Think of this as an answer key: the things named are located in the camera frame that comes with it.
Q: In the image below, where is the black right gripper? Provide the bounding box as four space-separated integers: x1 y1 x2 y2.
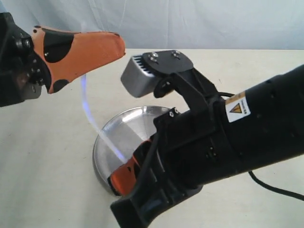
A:
107 108 238 228

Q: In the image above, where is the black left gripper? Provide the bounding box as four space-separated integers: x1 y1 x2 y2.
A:
0 12 125 107

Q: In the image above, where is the thin translucent glow stick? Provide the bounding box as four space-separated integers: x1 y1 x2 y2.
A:
80 73 127 163

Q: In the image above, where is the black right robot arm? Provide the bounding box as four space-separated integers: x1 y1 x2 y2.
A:
108 66 304 228

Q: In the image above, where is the round stainless steel plate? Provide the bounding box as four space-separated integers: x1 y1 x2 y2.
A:
92 105 203 197

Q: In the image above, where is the white backdrop cloth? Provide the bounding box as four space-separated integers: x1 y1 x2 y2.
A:
0 0 304 50

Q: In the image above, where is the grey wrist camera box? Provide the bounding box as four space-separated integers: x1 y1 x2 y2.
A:
121 55 159 98

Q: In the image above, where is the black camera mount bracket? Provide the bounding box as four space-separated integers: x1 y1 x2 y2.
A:
141 50 224 114

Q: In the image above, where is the black cable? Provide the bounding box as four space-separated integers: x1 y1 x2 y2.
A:
248 171 304 201

